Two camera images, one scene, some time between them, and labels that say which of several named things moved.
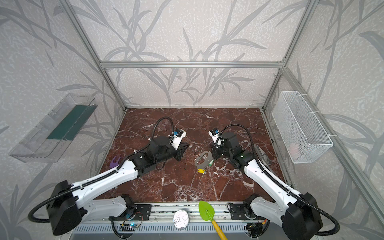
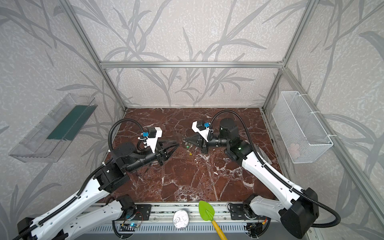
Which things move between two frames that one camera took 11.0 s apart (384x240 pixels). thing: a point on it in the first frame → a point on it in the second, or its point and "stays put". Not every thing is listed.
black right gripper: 217,151 → 204,144
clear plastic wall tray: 49,141 stays put
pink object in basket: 294,149 stays put
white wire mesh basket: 304,138 stays put
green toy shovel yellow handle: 208,213 stays put
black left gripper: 179,150 → 161,153
